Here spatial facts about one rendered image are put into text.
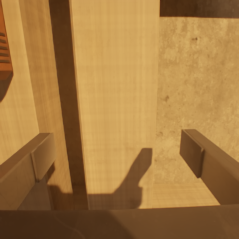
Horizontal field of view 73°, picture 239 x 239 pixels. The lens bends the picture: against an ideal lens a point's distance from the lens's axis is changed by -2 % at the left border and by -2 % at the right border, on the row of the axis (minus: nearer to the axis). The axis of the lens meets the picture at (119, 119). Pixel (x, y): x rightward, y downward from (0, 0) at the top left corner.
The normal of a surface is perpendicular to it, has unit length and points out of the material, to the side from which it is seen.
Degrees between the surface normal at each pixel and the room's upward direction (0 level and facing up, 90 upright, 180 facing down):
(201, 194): 90
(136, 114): 0
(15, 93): 0
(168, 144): 0
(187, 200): 90
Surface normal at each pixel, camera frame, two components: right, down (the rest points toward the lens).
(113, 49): 0.01, 0.29
